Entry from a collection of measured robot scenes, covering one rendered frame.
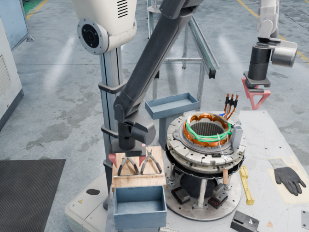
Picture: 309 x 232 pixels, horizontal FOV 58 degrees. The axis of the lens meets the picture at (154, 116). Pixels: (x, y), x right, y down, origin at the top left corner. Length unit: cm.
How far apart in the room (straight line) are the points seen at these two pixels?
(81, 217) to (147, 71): 136
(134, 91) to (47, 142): 221
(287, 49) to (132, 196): 69
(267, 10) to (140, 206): 76
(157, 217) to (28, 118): 259
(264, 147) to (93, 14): 113
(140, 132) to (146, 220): 29
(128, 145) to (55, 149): 195
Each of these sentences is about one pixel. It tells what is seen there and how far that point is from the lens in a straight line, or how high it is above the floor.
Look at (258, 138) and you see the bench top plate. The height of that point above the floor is 78.
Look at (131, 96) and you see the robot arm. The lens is 81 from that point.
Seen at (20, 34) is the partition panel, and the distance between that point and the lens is 522.
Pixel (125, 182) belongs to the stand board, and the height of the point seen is 106.
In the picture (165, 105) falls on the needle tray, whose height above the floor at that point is 103.
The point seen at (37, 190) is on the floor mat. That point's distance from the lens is 251.
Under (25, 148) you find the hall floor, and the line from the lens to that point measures 296.
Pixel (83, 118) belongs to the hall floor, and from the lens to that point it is 316.
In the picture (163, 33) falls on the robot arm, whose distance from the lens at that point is 70.
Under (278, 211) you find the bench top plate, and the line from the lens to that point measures 139.
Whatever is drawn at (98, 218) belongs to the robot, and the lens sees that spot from 191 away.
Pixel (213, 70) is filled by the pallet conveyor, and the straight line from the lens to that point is 246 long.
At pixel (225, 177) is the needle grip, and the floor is 103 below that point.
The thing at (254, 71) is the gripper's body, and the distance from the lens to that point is 95.
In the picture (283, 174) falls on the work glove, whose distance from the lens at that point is 153.
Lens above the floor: 182
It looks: 36 degrees down
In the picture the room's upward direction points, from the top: 1 degrees clockwise
